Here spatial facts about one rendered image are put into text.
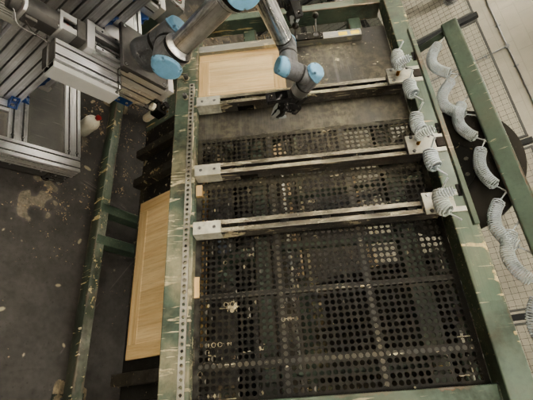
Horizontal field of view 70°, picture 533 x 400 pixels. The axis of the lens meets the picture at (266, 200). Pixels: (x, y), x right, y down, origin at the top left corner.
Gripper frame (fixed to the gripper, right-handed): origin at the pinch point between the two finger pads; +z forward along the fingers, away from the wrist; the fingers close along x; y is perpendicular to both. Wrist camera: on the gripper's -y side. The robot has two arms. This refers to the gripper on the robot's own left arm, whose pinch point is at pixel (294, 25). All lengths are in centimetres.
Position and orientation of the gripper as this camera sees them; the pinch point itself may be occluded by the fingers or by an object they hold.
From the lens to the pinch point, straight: 235.5
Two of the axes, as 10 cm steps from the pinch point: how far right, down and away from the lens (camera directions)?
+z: 0.9, 4.5, 8.9
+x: -9.1, 3.9, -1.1
